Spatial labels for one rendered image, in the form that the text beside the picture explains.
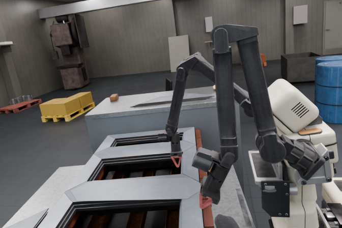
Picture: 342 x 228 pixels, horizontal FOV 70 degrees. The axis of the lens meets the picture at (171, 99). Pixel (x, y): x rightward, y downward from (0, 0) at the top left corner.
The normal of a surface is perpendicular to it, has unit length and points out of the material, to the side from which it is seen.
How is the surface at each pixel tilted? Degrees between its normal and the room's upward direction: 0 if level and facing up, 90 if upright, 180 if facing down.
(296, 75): 90
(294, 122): 90
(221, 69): 91
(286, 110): 90
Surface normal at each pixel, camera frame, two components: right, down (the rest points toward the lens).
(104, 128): -0.06, 0.26
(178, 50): -0.21, 0.05
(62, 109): -0.29, 0.28
